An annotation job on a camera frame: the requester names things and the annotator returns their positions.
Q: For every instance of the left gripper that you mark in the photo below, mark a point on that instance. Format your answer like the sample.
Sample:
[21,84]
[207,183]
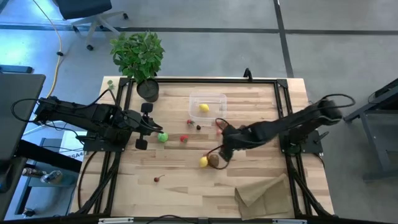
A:
[132,123]

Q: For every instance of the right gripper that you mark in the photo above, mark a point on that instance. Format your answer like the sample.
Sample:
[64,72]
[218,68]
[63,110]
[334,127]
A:
[234,135]

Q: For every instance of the brown kiwi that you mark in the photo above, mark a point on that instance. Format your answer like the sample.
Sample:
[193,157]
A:
[213,160]

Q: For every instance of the green lime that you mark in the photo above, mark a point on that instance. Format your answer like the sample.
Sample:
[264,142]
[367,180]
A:
[162,137]

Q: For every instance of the yellow lemon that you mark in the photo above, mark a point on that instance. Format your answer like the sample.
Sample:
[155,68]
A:
[204,107]
[203,161]

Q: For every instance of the red tomato fruit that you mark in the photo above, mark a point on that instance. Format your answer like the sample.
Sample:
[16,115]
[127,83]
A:
[184,138]

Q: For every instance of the small red strawberry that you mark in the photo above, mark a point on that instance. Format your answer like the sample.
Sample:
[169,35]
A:
[190,122]

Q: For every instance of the clear plastic tupperware container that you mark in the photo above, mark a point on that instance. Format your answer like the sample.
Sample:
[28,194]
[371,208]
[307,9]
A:
[194,99]

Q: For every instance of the red cherry with stem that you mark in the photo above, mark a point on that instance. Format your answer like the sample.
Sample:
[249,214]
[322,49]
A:
[156,179]

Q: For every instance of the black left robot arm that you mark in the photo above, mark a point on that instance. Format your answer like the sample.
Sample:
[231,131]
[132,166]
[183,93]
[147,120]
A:
[77,113]

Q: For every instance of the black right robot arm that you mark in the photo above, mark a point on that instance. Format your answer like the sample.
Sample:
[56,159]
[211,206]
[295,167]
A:
[280,127]

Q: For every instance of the beige cloth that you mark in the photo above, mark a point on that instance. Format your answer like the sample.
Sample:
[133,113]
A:
[264,199]

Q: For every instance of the green potted plant black pot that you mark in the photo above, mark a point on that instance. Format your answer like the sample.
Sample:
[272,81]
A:
[136,56]

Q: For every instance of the small black clamp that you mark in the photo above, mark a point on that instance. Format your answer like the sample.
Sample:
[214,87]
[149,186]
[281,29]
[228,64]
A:
[247,74]

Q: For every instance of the white paper sheet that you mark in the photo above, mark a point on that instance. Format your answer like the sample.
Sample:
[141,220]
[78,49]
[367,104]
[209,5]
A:
[70,146]

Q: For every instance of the clear plastic bottle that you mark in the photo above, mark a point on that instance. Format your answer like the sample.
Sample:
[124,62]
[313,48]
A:
[51,176]

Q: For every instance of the brown bottle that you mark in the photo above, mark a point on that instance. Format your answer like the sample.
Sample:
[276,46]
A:
[31,172]

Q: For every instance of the dark grey desk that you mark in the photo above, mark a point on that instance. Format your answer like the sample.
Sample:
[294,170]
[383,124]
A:
[18,109]

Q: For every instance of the dark office chair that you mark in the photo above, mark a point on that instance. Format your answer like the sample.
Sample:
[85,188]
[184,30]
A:
[84,6]

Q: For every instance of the grey metal desk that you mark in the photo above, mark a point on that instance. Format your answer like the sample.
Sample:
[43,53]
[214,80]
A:
[377,149]

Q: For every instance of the black metal table frame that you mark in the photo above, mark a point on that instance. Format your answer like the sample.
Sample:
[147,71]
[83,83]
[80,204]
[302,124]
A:
[202,81]

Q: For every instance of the white bracket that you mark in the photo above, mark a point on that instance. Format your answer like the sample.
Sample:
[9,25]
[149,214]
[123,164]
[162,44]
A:
[115,221]
[289,221]

